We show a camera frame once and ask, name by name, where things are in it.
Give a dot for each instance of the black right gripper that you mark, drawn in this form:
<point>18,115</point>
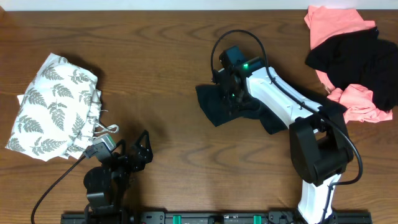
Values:
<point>226,103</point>

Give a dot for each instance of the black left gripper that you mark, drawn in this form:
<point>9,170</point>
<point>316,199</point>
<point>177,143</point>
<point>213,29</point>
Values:
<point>143,158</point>

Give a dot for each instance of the black garment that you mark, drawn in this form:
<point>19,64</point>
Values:
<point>214,105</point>
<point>359,58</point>

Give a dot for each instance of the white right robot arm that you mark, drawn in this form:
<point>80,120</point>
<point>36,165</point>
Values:
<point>320,148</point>

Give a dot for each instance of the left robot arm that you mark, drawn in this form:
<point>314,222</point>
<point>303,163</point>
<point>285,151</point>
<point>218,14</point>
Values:
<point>106,184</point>

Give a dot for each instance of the coral pink garment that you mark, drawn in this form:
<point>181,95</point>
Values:
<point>324,23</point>

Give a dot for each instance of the black garment in pile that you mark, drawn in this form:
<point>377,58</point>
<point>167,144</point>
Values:
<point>359,58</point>

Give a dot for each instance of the white fern-print drawstring bag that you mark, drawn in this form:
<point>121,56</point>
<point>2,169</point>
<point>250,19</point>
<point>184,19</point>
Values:
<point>59,114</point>

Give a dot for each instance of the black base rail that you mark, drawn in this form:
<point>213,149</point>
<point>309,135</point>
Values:
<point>275,217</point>

